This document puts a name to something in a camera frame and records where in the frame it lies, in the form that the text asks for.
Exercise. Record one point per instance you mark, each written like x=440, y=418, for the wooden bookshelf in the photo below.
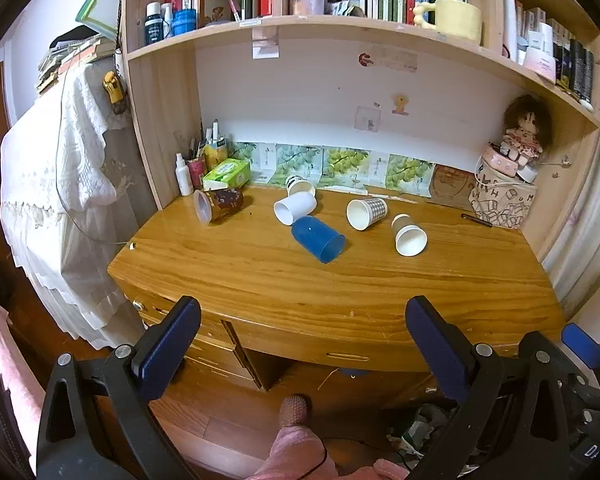
x=152, y=125

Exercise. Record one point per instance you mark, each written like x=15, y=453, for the wooden desk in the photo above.
x=280, y=285

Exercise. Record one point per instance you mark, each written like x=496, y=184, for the white lace cloth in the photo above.
x=65, y=160

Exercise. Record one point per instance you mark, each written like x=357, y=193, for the blue jar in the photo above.
x=184, y=22

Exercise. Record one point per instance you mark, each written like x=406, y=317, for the brown cartoon card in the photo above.
x=455, y=185

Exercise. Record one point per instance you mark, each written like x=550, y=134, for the patterned fabric bag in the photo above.
x=502, y=204

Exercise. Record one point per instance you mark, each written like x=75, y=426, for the yellow mug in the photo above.
x=457, y=20

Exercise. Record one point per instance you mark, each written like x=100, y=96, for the white spray bottle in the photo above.
x=183, y=177

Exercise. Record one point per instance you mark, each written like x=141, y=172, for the white round device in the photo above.
x=527, y=175

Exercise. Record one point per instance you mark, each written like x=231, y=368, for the checkered paper cup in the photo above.
x=367, y=212

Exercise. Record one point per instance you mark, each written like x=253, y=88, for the green framed board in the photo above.
x=102, y=7

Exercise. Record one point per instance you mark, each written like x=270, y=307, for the red pen holder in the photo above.
x=196, y=172

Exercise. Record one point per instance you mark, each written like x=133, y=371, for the dark blue bottle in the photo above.
x=153, y=25

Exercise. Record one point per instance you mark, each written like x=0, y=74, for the green tissue box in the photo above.
x=226, y=174

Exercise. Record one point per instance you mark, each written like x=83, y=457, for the brown cup with clear lid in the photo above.
x=221, y=204

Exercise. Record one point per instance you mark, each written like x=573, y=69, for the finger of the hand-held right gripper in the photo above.
x=582, y=345

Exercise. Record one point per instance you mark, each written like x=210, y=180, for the blue plastic cup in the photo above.
x=317, y=240

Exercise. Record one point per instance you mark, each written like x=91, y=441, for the small white bottle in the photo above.
x=166, y=20

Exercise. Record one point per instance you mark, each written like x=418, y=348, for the black striped white cup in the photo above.
x=300, y=186

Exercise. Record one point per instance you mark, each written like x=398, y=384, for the row of dark books and boxes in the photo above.
x=560, y=55

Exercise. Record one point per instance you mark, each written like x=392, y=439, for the red wall sticker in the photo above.
x=364, y=59

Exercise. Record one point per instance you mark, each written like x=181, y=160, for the black pen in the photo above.
x=476, y=220

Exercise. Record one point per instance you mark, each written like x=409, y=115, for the yellow wall sticker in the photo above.
x=401, y=104

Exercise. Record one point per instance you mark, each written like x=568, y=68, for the yellow-green pen holder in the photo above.
x=214, y=156

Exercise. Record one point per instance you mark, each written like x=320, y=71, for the brown-haired doll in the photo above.
x=525, y=130

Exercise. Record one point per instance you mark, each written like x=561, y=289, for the stack of papers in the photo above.
x=70, y=57

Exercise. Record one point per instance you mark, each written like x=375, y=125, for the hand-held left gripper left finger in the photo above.
x=169, y=341

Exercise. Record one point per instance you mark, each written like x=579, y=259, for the white curtain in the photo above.
x=587, y=230

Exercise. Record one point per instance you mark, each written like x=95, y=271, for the plain white cup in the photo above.
x=296, y=208

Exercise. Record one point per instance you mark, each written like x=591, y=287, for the pink cloth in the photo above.
x=10, y=360

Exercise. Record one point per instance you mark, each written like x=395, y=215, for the grape print card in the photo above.
x=405, y=170
x=345, y=162
x=295, y=160
x=244, y=155

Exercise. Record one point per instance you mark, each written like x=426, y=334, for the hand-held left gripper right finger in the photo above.
x=437, y=352

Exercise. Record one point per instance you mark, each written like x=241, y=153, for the grey banded paper cup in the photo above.
x=409, y=237

